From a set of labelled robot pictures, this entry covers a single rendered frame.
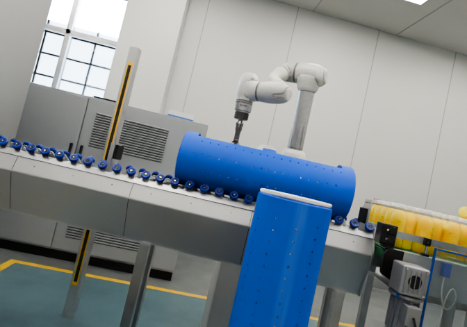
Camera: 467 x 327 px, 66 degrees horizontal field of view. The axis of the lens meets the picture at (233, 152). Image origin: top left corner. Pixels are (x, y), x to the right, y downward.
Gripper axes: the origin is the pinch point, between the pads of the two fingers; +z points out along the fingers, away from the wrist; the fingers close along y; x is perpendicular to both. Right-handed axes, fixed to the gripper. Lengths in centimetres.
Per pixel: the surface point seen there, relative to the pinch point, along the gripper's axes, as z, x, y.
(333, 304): 64, 63, 9
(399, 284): 43, 80, 35
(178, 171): 16.5, -23.9, 12.0
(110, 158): 18, -61, 5
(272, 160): 2.0, 19.7, 11.5
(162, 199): 31.7, -28.7, 13.1
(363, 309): 74, 91, -27
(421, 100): -136, 224, -303
